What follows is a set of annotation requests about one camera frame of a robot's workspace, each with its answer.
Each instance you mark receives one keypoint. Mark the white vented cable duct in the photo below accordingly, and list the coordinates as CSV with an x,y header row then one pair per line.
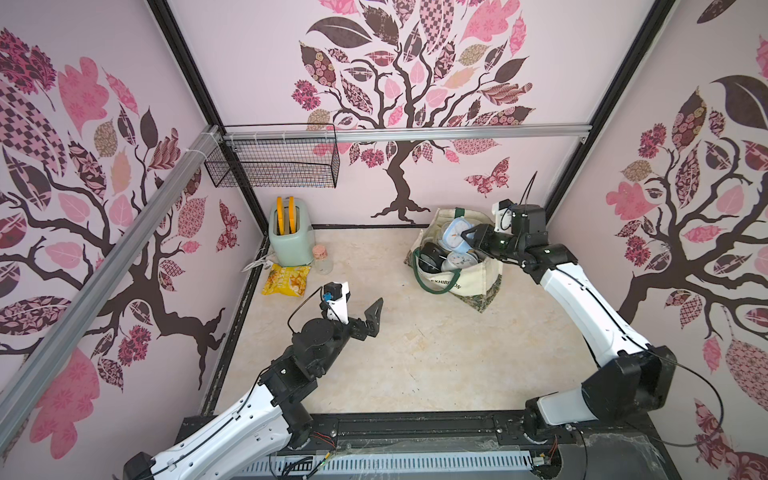
x,y
392,465

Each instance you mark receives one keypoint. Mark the yellow toast slice right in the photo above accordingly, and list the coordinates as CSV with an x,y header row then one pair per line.
x,y
293,216

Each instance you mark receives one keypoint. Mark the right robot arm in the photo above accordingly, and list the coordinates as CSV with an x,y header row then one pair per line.
x,y
633,377

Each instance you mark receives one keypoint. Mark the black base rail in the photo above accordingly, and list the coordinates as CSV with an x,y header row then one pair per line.
x,y
505,427

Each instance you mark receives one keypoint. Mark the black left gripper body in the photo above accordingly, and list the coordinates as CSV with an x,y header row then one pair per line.
x,y
357,331

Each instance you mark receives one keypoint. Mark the black twin bell clock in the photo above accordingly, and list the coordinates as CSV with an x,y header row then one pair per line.
x,y
431,258

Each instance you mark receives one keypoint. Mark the yellow toast slice left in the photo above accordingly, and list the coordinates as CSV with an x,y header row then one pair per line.
x,y
279,216

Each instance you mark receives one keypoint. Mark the canvas tote bag green handles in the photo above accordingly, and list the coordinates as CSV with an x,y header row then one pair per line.
x,y
476,286

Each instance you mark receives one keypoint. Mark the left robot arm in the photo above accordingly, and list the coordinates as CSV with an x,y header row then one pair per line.
x,y
270,416

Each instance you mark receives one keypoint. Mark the aluminium frame rail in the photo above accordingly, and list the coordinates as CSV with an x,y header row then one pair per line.
x,y
45,362
412,134

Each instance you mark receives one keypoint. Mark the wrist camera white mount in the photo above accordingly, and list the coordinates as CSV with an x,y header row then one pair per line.
x,y
334,299
503,213

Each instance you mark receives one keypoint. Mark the aluminium frame rail left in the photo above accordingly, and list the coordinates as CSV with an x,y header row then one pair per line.
x,y
45,362

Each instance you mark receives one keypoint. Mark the mint green toaster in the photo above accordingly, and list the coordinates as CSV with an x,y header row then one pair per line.
x,y
292,250

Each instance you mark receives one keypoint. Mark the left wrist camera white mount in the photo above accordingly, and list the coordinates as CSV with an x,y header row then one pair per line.
x,y
334,299

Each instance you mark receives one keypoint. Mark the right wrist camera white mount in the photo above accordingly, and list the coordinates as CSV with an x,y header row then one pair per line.
x,y
503,213

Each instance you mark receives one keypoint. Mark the yellow corn chips bag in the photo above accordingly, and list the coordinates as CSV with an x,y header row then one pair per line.
x,y
287,281

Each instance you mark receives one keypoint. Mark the aluminium frame rail back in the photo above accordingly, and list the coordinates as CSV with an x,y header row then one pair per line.
x,y
412,134

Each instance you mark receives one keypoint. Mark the light blue square clock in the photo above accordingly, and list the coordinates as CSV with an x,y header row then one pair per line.
x,y
451,238

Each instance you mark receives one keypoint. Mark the glass bottle pink cap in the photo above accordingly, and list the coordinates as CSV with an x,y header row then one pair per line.
x,y
322,262

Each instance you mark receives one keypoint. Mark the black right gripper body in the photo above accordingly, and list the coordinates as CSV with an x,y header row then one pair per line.
x,y
486,237

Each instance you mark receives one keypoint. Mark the yellow toast slice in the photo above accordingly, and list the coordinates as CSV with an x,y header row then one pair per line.
x,y
279,216
293,216

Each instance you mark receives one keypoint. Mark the black wire basket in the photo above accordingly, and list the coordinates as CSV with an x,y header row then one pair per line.
x,y
276,155

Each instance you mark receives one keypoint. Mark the large white twin bell clock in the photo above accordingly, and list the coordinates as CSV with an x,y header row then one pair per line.
x,y
459,260

